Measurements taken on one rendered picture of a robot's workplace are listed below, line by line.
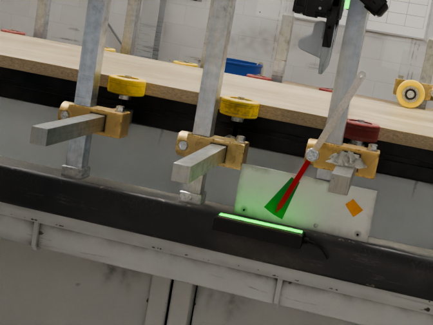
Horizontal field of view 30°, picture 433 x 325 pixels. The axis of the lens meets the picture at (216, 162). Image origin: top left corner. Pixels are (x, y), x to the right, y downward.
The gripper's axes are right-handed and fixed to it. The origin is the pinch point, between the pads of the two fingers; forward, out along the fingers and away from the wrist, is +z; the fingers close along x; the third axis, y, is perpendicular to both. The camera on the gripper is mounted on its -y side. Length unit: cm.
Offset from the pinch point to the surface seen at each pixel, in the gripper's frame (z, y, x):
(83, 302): 67, 49, -31
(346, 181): 15.6, -8.4, 21.2
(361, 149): 13.9, -9.0, -5.4
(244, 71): 38, 119, -569
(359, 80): 1.1, -6.3, 0.6
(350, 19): -9.2, -2.4, -6.0
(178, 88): 11.0, 32.4, -24.0
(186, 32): 19, 227, -754
